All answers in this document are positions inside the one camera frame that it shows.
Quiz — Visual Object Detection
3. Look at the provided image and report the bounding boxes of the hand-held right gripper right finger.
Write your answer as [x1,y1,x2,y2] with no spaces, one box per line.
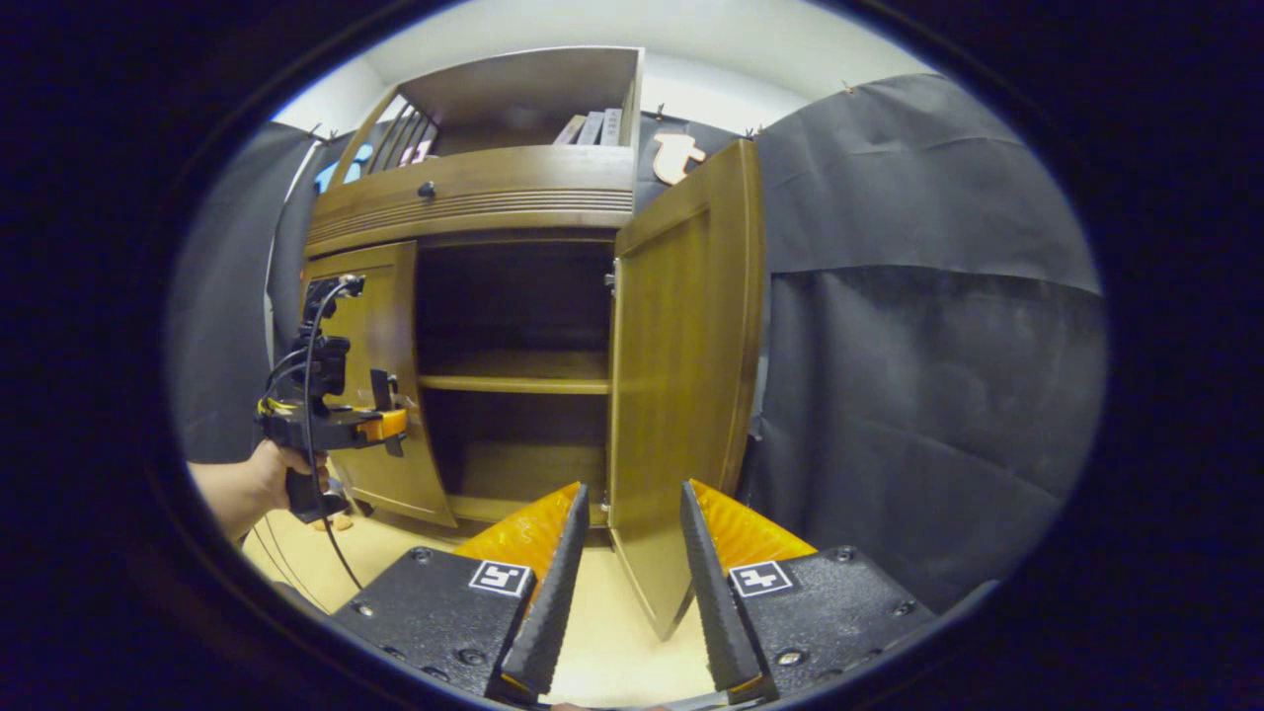
[679,479,937,704]

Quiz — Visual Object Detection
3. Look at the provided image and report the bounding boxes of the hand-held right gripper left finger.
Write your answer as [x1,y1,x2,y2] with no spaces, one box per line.
[331,482,592,704]

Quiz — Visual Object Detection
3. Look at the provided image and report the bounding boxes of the wooden cabinet door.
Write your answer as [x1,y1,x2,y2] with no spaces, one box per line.
[301,240,457,529]
[607,138,767,641]

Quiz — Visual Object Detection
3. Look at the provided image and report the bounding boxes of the wooden double-door shoe cabinet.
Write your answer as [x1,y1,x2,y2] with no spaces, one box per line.
[299,46,648,529]

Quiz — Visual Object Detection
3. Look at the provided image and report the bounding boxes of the wooden inner shelf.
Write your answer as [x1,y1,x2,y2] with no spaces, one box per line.
[417,351,611,396]

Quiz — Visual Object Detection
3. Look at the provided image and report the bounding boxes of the black backdrop cloth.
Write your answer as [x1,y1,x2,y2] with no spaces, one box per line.
[168,74,1107,613]

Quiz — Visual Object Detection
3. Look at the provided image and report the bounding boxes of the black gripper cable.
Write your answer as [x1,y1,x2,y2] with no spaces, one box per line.
[252,281,366,593]

